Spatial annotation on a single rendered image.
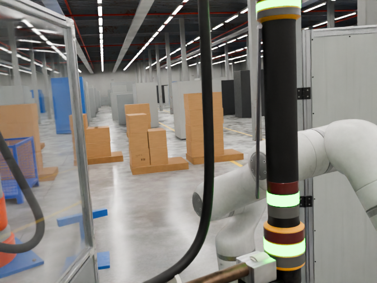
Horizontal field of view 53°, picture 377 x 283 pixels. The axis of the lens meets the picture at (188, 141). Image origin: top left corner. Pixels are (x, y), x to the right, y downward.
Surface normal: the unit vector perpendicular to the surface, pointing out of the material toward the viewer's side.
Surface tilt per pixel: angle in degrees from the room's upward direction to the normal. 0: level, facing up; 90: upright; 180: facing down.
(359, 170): 84
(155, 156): 90
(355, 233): 90
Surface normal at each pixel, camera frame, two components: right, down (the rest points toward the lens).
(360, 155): -0.69, -0.09
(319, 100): -0.08, 0.15
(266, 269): 0.51, 0.09
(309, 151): 0.33, -0.25
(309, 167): 0.40, 0.35
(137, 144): 0.19, 0.13
